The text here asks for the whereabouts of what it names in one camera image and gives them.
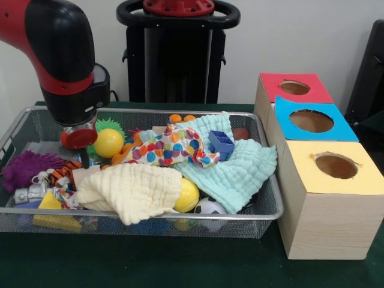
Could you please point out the red robot base flange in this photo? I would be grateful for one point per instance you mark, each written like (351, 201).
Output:
(180, 7)

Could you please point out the green spiky rubber ball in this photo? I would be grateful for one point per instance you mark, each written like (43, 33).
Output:
(108, 123)

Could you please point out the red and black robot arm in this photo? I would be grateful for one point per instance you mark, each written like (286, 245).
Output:
(54, 60)

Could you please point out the blue plastic building block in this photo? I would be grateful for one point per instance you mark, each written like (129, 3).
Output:
(223, 145)

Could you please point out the small black-white soccer ball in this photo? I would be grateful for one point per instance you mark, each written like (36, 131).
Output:
(210, 206)

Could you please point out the mint green waffle cloth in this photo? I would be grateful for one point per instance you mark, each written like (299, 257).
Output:
(234, 177)

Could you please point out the dark green table cloth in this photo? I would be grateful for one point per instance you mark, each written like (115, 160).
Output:
(150, 264)
(373, 132)

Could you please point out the wooden box with three holes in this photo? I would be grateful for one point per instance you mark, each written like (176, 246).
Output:
(327, 228)

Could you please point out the yellow tennis ball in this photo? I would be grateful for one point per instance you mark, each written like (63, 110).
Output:
(189, 196)

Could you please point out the purple knobbly rubber toy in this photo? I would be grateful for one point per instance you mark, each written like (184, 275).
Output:
(27, 166)

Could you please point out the black upright panel stand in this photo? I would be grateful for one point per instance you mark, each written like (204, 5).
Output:
(369, 75)

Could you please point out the plain yellow ball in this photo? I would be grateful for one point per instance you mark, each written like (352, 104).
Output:
(109, 143)

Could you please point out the cream waffle cloth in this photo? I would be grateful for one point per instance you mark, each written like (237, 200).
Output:
(135, 189)

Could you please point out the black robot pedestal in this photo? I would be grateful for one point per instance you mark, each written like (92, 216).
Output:
(177, 60)

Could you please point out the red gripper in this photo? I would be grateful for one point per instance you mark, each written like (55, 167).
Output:
(78, 139)

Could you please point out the yellow wedge block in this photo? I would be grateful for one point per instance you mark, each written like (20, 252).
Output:
(48, 204)

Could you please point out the colourful polka dot cloth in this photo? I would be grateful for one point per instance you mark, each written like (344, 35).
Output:
(168, 147)

